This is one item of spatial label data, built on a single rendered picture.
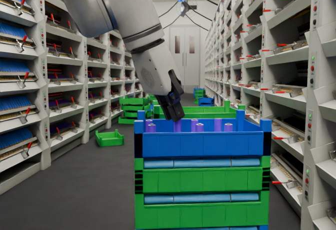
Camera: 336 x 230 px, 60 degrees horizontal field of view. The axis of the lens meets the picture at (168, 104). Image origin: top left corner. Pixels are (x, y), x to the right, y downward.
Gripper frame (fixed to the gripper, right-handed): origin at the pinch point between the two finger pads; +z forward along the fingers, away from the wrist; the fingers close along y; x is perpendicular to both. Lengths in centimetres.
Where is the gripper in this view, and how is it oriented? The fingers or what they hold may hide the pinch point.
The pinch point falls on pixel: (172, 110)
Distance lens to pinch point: 64.8
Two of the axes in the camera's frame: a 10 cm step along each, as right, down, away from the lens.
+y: 5.5, 0.8, -8.3
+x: 7.5, -4.7, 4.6
